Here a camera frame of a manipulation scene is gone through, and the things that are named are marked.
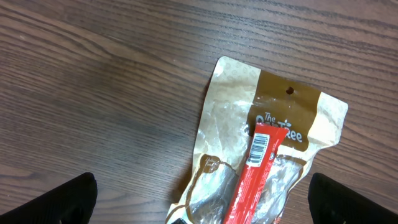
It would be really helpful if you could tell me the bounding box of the red snack bar wrapper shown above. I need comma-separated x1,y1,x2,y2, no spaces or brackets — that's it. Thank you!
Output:
223,123,288,224

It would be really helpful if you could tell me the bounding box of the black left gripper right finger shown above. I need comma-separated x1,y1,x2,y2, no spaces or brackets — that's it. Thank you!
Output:
308,173,397,224

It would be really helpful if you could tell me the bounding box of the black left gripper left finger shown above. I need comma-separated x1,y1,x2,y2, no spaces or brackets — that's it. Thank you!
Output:
1,172,98,224

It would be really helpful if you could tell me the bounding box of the white brown snack packet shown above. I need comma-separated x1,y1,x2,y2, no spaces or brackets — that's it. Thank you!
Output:
166,56,348,223

